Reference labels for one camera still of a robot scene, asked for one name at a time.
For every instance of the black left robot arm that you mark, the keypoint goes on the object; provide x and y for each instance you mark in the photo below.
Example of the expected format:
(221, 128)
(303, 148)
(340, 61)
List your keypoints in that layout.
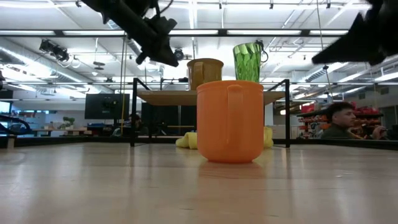
(105, 7)

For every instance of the lit computer screen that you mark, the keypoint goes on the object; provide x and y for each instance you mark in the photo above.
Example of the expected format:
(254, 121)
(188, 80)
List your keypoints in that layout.
(4, 107)

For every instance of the wooden shelf with black legs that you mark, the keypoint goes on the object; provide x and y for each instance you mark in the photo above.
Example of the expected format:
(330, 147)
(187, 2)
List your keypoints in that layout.
(168, 97)

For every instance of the black overhead frame bar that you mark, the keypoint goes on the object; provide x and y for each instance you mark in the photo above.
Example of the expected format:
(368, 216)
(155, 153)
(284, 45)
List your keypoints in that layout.
(224, 32)

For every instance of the green potted plant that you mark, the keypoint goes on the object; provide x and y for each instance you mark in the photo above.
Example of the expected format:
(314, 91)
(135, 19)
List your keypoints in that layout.
(67, 122)

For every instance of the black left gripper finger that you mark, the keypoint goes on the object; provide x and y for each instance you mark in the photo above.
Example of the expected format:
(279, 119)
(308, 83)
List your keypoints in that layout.
(164, 56)

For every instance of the black monitor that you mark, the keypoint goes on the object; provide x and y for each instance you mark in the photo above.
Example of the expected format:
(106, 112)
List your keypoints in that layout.
(99, 105)

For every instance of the yellow cloth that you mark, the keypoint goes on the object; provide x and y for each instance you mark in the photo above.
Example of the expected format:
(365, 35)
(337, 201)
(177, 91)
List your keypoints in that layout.
(186, 140)

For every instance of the black table frame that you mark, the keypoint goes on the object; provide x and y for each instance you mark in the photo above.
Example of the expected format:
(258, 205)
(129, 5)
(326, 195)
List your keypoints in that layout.
(62, 141)

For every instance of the red storage shelving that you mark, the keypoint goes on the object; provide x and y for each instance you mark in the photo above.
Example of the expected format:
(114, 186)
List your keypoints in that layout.
(367, 112)

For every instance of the person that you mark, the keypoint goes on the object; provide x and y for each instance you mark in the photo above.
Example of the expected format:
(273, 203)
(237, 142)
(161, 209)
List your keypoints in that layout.
(339, 118)
(134, 119)

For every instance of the green faceted tumbler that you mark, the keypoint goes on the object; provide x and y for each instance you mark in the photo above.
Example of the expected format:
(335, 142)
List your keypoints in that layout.
(247, 62)

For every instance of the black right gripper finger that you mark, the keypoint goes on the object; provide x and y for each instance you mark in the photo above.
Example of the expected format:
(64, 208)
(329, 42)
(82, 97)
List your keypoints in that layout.
(354, 46)

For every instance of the yellow speckled mug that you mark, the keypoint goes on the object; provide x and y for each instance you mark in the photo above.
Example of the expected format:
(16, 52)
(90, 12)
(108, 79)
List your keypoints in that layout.
(206, 73)

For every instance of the orange plastic mug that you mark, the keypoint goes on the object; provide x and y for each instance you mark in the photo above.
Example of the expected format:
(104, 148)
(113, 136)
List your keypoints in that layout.
(217, 124)

